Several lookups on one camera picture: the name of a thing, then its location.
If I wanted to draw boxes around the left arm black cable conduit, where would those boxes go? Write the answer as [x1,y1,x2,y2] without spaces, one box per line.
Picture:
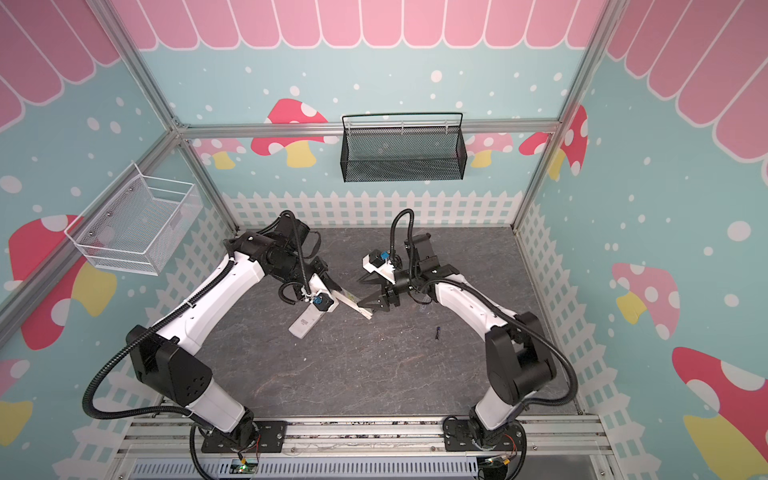
[82,257,235,421]

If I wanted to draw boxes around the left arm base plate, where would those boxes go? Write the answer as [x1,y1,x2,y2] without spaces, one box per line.
[201,420,288,454]

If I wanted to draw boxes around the white remote control back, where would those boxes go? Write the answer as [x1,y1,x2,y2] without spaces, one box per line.
[289,304,324,339]

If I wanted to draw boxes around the black mesh wall basket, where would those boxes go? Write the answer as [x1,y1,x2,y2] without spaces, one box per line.
[340,112,468,183]

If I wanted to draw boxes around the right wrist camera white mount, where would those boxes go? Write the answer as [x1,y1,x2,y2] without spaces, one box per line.
[363,250,396,284]

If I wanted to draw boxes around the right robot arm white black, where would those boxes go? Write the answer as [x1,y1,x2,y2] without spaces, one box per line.
[358,234,557,450]

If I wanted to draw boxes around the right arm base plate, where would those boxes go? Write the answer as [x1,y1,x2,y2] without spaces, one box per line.
[441,416,527,453]

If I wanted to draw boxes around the aluminium front rail frame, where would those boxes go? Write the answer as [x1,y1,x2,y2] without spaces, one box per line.
[106,415,623,479]

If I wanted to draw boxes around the white air conditioner remote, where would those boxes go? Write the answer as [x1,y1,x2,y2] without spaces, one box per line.
[331,288,373,319]

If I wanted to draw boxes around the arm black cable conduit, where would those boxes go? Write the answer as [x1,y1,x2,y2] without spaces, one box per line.
[82,257,235,421]
[431,277,579,408]

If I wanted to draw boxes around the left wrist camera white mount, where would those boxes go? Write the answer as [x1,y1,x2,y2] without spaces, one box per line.
[309,273,339,313]

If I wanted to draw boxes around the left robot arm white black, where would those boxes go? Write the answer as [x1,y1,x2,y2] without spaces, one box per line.
[126,211,336,448]

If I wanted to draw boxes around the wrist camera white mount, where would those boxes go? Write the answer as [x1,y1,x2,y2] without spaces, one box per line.
[363,250,396,284]
[309,273,339,313]

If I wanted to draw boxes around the white wire wall basket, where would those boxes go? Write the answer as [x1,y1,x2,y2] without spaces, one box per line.
[64,164,203,276]

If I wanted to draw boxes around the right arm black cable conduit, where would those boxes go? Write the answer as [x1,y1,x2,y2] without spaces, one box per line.
[431,277,579,408]

